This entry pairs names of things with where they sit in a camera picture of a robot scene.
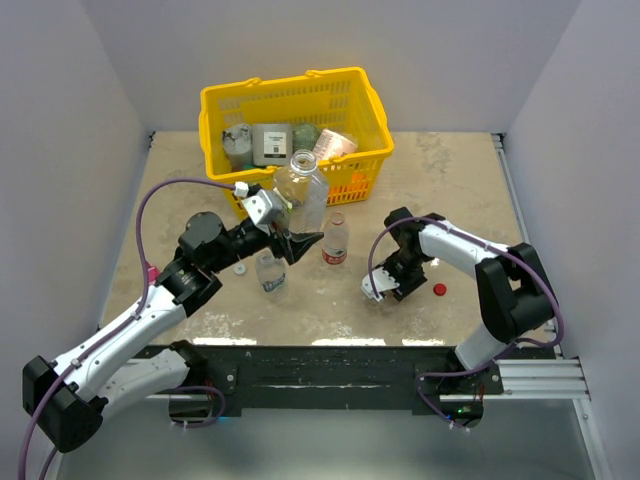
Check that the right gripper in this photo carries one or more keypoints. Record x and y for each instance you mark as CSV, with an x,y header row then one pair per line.
x,y
406,285

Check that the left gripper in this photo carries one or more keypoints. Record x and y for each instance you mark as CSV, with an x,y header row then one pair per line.
x,y
295,243

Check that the large clear square bottle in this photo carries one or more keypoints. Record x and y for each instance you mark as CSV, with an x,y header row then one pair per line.
x,y
303,185

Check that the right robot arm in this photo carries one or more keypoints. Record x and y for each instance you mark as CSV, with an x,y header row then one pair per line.
x,y
514,292

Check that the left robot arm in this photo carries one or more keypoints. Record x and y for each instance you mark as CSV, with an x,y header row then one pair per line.
x,y
68,398

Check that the blue label water bottle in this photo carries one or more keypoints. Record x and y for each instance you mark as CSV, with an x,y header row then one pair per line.
x,y
271,273

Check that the red label water bottle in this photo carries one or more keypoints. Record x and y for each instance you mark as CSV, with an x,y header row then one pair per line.
x,y
335,240

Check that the red bottle cap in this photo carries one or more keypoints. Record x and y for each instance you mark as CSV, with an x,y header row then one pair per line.
x,y
439,289

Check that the orange item in basket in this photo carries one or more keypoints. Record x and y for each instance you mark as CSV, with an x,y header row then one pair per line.
x,y
355,190

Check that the grey box with label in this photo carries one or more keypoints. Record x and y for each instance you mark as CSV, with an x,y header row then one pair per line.
x,y
272,144

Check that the pink printed package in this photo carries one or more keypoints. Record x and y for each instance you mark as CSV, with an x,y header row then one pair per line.
x,y
331,145

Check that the green round vegetable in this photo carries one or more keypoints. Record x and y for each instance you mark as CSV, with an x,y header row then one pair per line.
x,y
304,136

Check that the grey crumpled can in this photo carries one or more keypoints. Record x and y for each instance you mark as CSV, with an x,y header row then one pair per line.
x,y
238,145

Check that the pink snack packet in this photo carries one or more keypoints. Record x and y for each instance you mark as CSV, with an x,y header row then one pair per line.
x,y
151,273

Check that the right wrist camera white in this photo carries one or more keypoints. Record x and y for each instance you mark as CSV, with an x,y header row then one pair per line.
x,y
377,283

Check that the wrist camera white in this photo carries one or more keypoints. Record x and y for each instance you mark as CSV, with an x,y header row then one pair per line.
x,y
377,283
268,209

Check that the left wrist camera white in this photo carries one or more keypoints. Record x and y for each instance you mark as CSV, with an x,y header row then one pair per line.
x,y
268,209

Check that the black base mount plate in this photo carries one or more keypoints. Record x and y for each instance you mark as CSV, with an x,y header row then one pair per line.
x,y
336,378

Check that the aluminium frame rail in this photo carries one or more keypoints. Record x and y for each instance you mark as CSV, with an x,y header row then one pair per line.
x,y
533,430

